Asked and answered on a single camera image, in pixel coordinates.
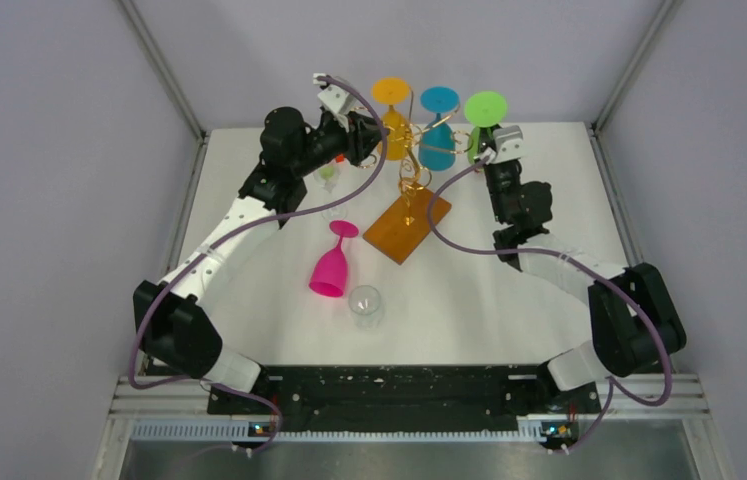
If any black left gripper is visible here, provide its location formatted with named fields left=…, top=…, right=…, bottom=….
left=291, top=110, right=389, bottom=178

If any yellow plastic wine glass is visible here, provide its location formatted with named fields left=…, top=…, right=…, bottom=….
left=371, top=77, right=412, bottom=162

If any clear tall wine glass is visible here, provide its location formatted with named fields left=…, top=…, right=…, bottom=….
left=314, top=160, right=347, bottom=222

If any blue plastic wine glass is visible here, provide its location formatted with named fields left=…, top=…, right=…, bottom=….
left=418, top=86, right=460, bottom=172

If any green plastic wine glass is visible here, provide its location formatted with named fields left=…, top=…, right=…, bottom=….
left=464, top=90, right=508, bottom=164

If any gold wire glass rack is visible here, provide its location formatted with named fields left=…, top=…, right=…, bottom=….
left=363, top=87, right=461, bottom=265

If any pink plastic wine glass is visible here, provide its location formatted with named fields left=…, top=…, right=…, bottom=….
left=308, top=220, right=359, bottom=298

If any clear glass tumbler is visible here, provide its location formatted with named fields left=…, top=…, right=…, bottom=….
left=348, top=285, right=384, bottom=330

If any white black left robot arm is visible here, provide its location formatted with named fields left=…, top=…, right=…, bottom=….
left=133, top=107, right=387, bottom=414

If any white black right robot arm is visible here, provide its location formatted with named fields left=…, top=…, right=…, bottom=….
left=483, top=159, right=687, bottom=412

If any light green toy block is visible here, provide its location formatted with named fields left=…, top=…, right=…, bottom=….
left=317, top=165, right=337, bottom=181

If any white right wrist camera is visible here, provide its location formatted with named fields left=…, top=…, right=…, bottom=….
left=476, top=125, right=528, bottom=165

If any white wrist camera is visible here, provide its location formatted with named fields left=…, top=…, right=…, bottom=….
left=476, top=125, right=528, bottom=165
left=312, top=73, right=356, bottom=132

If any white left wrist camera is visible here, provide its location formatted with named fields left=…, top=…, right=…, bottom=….
left=312, top=73, right=356, bottom=132

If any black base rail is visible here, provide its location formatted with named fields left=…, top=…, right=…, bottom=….
left=197, top=362, right=603, bottom=440

